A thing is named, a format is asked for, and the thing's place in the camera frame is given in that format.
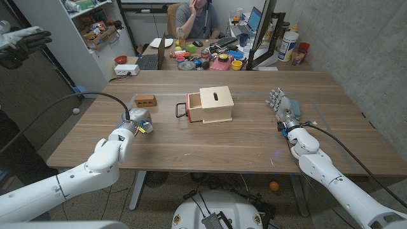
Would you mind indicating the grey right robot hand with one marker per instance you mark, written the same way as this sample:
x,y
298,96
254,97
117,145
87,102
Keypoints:
x,y
284,106

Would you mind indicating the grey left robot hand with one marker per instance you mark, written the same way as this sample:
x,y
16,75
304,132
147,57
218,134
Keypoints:
x,y
136,116

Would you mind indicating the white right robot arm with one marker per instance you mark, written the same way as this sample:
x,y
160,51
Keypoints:
x,y
340,184

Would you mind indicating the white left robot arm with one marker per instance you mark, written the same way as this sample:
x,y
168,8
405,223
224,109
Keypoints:
x,y
79,178

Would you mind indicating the teal sponge block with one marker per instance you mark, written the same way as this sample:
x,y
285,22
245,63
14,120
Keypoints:
x,y
296,108

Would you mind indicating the brown brick block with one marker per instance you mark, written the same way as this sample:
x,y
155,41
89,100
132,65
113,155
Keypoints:
x,y
145,100

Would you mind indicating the white power box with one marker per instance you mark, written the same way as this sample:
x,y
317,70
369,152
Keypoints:
x,y
126,70

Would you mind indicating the printed glass cup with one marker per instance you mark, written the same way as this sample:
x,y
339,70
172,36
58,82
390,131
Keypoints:
x,y
298,58

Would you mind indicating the black laptop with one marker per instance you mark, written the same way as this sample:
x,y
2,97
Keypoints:
x,y
147,62

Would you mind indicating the red bowl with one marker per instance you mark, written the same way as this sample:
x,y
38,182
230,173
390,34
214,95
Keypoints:
x,y
121,59

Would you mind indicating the white canister with blue label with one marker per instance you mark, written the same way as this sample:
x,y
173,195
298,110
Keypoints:
x,y
287,46

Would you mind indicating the white ball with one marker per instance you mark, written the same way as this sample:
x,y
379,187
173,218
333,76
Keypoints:
x,y
76,111

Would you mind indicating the wooden office desk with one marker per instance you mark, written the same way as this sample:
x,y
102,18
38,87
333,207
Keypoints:
x,y
170,65

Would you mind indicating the yellow cup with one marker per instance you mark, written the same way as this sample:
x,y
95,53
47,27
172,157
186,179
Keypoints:
x,y
237,65

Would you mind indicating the red cup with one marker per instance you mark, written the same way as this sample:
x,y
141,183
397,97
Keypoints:
x,y
304,46

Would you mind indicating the light wooden slot box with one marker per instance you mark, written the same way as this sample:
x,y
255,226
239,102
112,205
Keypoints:
x,y
219,105

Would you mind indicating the dark round floor fan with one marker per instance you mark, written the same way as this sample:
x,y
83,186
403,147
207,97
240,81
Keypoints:
x,y
156,179

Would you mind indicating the blue flat container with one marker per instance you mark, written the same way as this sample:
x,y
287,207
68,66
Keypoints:
x,y
236,54

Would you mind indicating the grey table leg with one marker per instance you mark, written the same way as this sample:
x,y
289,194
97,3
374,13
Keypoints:
x,y
137,191
299,194

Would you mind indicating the white shelf unit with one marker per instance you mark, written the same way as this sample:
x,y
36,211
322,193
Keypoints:
x,y
82,63

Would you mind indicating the white plate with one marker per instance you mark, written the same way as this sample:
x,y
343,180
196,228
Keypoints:
x,y
160,43

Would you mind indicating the pink box with yellow button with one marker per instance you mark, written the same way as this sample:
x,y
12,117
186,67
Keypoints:
x,y
219,65

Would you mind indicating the blue mug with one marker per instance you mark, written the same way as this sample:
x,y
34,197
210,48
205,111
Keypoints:
x,y
244,40

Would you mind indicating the yellow lemon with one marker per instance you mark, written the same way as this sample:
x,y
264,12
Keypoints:
x,y
178,49

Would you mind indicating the large black monitor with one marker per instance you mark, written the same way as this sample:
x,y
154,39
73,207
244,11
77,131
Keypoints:
x,y
264,28

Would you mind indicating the orange ball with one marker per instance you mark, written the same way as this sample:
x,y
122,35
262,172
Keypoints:
x,y
274,186

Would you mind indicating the cardboard box of toys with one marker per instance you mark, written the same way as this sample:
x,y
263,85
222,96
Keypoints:
x,y
103,38

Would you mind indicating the green cube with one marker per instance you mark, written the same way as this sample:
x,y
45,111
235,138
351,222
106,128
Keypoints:
x,y
191,48

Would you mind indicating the black keyboard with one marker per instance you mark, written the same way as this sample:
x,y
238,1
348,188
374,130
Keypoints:
x,y
227,41

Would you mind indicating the clear drink bottle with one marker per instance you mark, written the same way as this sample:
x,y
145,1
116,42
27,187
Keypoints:
x,y
181,38

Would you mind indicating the red labelled tin can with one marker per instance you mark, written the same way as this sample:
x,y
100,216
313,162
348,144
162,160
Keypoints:
x,y
205,54

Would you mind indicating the laptop with blue screen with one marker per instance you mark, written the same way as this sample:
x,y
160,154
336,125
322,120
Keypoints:
x,y
254,19

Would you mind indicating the black computer mouse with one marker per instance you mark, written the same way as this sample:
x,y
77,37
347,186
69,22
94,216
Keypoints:
x,y
198,43

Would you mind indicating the tan office chair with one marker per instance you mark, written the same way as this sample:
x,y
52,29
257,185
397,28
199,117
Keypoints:
x,y
171,20

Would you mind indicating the seated person in grey shirt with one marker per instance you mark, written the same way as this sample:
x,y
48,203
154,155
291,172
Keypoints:
x,y
200,22

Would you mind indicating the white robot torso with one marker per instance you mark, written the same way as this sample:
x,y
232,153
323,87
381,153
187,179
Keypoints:
x,y
222,203

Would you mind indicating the operator dark trousers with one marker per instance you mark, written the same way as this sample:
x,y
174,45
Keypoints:
x,y
19,159

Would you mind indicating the black module on torso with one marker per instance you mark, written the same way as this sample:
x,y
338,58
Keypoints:
x,y
212,222

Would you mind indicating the black glove with white tracker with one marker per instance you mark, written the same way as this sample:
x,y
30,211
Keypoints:
x,y
27,43

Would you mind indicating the white robot chest edge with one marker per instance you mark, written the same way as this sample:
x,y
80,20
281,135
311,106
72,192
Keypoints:
x,y
63,226

